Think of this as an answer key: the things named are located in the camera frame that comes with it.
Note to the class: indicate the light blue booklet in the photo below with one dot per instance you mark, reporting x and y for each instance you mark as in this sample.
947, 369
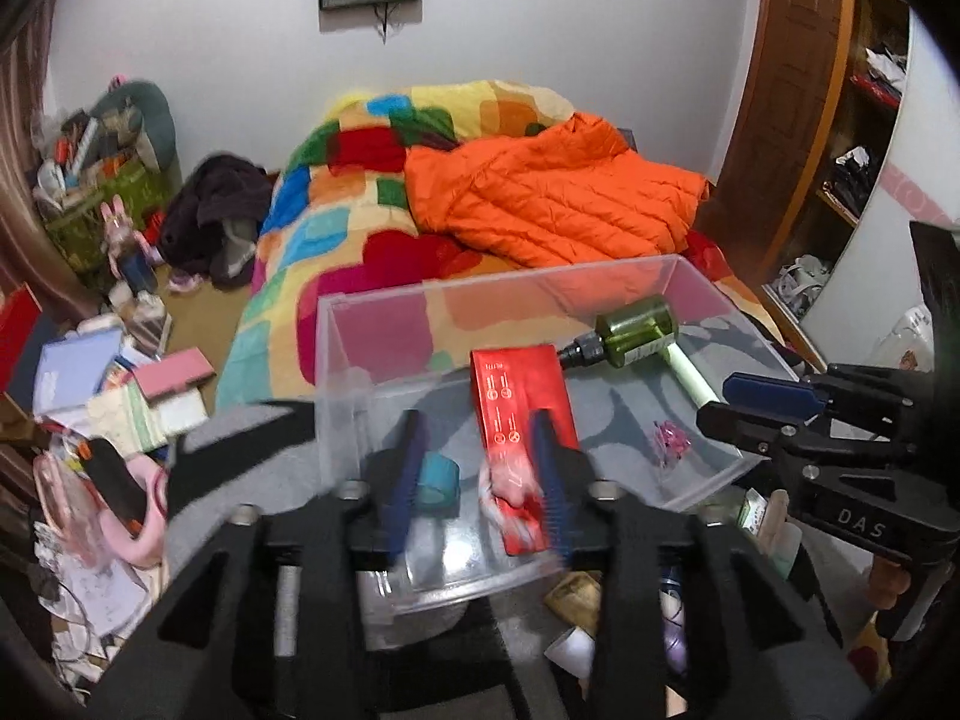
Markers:
75, 371

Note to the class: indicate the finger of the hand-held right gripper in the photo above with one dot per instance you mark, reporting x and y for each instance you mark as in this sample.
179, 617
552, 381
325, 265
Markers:
739, 426
772, 392

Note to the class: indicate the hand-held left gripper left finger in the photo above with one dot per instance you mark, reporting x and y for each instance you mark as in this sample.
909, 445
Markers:
401, 487

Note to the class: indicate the black pouch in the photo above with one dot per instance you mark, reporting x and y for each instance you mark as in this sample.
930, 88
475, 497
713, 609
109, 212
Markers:
112, 484

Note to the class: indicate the pink bunny toy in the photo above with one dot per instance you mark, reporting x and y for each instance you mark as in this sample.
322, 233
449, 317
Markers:
120, 229

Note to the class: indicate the red flat box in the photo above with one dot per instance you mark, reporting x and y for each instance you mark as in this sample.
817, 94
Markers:
19, 330

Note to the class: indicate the white wardrobe door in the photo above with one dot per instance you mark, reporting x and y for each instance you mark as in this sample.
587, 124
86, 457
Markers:
870, 262

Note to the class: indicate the striped brown curtain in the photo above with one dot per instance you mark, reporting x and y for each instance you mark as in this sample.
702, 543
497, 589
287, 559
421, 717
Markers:
30, 240

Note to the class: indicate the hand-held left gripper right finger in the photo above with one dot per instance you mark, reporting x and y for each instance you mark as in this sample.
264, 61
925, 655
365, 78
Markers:
551, 495

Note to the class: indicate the red cardboard box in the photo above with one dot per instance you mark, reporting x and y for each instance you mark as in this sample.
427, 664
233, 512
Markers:
525, 390

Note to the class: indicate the grey and black blanket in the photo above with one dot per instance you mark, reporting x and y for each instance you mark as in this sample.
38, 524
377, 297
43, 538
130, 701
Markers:
300, 469

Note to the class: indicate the clear plastic storage box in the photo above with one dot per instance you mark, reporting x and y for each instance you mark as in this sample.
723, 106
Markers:
375, 345

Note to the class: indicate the wooden wardrobe shelf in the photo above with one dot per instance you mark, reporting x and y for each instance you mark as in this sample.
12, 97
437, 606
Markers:
862, 127

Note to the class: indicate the brown packet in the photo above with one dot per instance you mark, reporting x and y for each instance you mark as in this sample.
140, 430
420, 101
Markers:
574, 592

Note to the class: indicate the orange puffer jacket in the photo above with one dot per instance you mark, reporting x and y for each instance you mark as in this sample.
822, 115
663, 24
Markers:
555, 195

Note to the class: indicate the green storage bag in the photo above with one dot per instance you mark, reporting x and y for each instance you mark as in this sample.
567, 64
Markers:
127, 195

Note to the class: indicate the white paper sheet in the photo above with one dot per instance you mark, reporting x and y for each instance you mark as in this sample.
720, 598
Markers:
574, 645

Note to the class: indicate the colourful patchwork blanket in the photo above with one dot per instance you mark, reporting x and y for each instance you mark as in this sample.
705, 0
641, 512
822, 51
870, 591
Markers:
352, 202

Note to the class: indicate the small pink shoe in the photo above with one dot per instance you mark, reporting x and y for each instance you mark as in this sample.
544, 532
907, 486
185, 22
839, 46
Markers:
184, 283

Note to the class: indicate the white shoes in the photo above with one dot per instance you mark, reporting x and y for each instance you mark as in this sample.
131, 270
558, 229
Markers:
802, 274

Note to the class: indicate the dark clothes pile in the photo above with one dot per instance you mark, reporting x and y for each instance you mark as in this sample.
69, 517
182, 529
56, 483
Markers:
210, 202

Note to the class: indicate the white plastic bag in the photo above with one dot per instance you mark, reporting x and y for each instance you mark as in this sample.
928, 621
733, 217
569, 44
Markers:
915, 330

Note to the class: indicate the pink book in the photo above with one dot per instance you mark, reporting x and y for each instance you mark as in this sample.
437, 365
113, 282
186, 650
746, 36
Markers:
176, 373

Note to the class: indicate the pale green tube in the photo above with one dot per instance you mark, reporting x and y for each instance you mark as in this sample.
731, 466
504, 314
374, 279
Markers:
694, 379

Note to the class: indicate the pink plastic item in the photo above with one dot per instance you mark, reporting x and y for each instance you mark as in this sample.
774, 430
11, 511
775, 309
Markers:
146, 525

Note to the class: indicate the small pink packet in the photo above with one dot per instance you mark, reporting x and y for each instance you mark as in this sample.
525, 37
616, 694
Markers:
670, 441

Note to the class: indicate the green glass bottle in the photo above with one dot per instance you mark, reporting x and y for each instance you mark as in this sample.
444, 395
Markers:
634, 334

